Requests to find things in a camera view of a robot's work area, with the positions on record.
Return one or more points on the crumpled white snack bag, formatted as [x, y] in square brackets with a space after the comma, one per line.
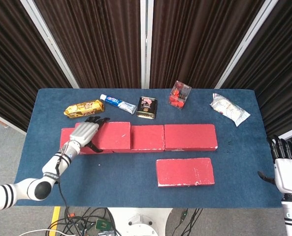
[230, 109]

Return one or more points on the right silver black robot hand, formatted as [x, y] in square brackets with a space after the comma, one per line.
[288, 174]

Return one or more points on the red foam brick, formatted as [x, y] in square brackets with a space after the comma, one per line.
[147, 137]
[67, 138]
[185, 172]
[190, 136]
[113, 135]

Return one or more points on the clear box of red caps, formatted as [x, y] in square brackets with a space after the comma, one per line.
[179, 97]

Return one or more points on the gold black tin can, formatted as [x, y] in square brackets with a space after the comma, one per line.
[147, 108]

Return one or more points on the blue white toothpaste tube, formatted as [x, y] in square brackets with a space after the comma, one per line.
[118, 103]

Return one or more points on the white partition post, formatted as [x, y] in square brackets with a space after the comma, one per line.
[146, 44]
[52, 49]
[244, 46]

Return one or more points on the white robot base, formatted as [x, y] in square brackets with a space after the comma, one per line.
[140, 221]

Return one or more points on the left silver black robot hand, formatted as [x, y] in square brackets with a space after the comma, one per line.
[85, 132]

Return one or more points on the green circuit board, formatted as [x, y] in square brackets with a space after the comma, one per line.
[103, 224]

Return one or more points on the dark brown curtain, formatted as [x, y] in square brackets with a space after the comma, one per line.
[12, 61]
[197, 39]
[281, 73]
[99, 44]

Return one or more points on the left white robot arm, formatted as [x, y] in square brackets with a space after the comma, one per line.
[25, 190]

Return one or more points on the gold biscuit pack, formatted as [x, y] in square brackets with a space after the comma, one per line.
[84, 109]

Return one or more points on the blue table cloth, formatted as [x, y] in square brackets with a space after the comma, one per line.
[123, 177]

